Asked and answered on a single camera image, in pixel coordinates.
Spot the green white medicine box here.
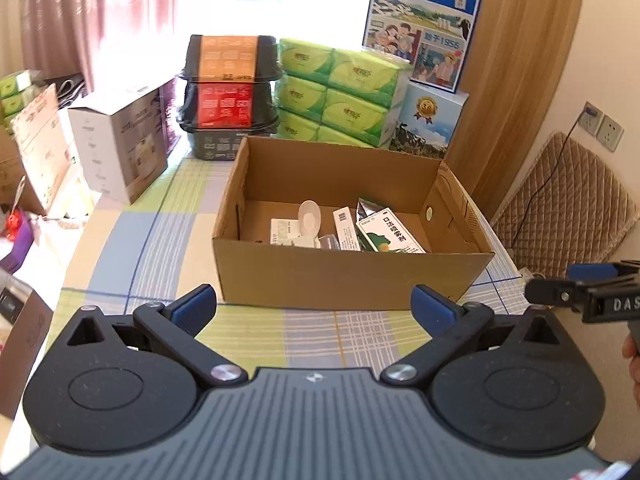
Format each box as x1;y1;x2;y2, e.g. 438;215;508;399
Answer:
356;208;425;254

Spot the white square night light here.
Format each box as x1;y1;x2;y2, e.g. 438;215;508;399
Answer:
270;219;320;248

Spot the clear plastic container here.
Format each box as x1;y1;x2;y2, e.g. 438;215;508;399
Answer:
317;234;341;250

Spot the person right hand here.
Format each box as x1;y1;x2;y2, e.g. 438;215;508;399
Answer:
622;334;640;408

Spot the brown quilted chair cushion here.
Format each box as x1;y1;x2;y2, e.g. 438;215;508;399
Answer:
492;132;639;278

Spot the checkered tablecloth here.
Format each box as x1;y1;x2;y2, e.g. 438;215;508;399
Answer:
14;157;597;456

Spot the white narrow box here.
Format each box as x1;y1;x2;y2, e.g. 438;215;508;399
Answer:
333;207;361;252

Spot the silver foil pouch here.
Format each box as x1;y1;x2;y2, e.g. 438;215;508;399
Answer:
356;197;385;221

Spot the brown cardboard box left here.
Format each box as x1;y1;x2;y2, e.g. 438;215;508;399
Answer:
0;270;53;419

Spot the brown cardboard box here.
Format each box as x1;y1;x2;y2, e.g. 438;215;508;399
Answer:
0;270;53;419
213;136;494;311

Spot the purple patterned box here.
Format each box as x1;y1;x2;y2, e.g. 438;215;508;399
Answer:
160;78;180;155

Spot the white humidifier box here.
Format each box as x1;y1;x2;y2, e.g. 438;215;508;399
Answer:
68;81;170;205

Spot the blue milk carton box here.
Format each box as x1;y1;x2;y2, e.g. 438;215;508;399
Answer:
390;81;469;159

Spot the open cardboard carton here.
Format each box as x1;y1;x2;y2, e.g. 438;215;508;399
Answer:
0;84;72;216

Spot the green tissue pack bundle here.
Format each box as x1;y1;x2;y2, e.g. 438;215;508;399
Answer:
274;38;410;148

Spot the orange label black bowl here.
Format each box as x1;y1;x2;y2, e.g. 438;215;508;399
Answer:
180;35;282;84

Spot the cartoon milk poster box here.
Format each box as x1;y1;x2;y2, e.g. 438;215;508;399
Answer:
362;0;482;93

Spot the pink curtain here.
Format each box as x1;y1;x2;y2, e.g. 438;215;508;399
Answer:
21;0;176;91

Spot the wall power socket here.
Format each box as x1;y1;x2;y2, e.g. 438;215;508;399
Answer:
578;102;603;136

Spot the black power cable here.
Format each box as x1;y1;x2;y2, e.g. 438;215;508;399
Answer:
511;109;595;252

